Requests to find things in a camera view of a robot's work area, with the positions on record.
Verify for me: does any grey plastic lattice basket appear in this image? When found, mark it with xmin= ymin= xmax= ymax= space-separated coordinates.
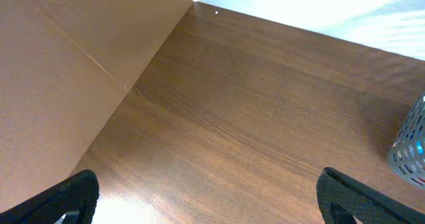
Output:
xmin=387 ymin=93 xmax=424 ymax=189

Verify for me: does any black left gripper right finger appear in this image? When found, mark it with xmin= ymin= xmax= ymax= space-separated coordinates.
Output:
xmin=316 ymin=167 xmax=424 ymax=224

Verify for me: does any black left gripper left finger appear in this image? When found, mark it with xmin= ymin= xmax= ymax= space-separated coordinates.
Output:
xmin=1 ymin=169 xmax=99 ymax=224

